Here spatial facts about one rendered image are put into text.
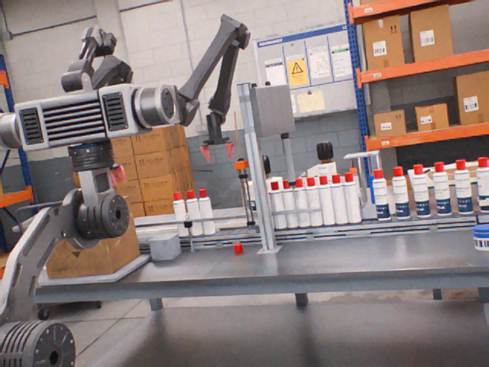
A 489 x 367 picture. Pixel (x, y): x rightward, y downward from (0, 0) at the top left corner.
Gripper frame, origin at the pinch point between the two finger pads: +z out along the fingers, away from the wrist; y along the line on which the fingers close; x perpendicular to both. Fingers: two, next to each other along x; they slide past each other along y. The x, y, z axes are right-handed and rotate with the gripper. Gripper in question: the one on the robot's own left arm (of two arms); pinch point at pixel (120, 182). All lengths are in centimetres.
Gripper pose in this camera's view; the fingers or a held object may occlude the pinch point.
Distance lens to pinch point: 240.2
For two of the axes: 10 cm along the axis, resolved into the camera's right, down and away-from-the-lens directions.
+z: 7.3, 6.8, -0.8
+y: 2.4, -1.5, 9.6
